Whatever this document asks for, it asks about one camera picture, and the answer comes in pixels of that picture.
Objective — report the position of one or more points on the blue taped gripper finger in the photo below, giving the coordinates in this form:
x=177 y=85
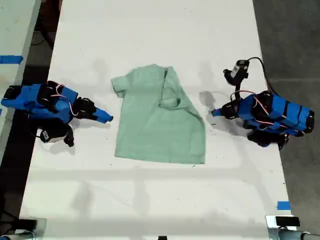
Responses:
x=218 y=110
x=103 y=113
x=103 y=120
x=218 y=114

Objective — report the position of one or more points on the pale green T-shirt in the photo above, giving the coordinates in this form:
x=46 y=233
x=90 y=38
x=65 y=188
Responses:
x=160 y=120

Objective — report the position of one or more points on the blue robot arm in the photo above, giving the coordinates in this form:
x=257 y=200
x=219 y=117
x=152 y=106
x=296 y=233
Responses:
x=27 y=98
x=280 y=113

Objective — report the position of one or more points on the long blue tape strip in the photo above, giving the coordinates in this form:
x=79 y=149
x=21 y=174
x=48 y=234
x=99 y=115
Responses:
x=10 y=59

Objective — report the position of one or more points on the short blue tape strip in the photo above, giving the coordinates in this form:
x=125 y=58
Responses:
x=283 y=205

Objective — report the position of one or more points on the metal table clamp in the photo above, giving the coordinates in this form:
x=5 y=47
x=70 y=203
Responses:
x=42 y=228
x=270 y=225

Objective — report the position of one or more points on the small black box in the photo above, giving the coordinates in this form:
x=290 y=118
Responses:
x=287 y=221
x=28 y=224

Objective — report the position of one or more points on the small black edge block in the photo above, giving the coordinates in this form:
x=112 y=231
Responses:
x=162 y=238

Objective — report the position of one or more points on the camera black stalk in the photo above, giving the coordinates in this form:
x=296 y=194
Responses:
x=69 y=136
x=238 y=90

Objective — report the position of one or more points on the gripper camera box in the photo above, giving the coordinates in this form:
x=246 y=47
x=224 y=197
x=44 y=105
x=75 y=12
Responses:
x=51 y=136
x=237 y=70

